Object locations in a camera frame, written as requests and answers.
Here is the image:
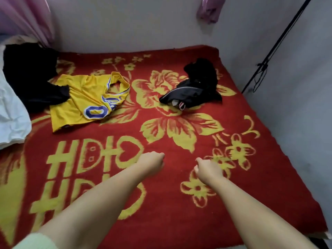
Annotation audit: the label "tied pink curtain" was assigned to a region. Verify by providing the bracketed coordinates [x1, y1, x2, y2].
[196, 0, 227, 25]

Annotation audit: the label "wide pink curtain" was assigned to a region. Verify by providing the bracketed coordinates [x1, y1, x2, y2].
[0, 0, 56, 47]

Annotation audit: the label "yellow basketball jersey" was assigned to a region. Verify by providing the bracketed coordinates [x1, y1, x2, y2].
[50, 71, 131, 133]

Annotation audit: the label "white bed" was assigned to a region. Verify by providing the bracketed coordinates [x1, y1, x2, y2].
[0, 34, 332, 249]

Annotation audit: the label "person's left forearm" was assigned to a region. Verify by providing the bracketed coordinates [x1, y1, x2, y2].
[37, 163, 151, 249]

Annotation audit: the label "person's right hand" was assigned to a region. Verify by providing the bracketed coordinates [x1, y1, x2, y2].
[193, 157, 225, 187]

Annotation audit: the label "white long garment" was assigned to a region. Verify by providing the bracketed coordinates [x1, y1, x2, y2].
[0, 70, 33, 150]

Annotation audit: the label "black white red-trim shorts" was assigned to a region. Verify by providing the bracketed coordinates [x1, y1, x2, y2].
[159, 84, 224, 111]

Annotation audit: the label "small black garment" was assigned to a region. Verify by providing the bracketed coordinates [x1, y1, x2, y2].
[183, 58, 219, 90]

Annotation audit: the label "red bedsheet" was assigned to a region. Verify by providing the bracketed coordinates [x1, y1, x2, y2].
[0, 45, 329, 249]

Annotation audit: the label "person's left hand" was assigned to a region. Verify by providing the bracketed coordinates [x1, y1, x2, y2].
[135, 151, 166, 179]

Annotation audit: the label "person's right forearm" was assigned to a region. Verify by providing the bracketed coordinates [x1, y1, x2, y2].
[210, 176, 318, 249]

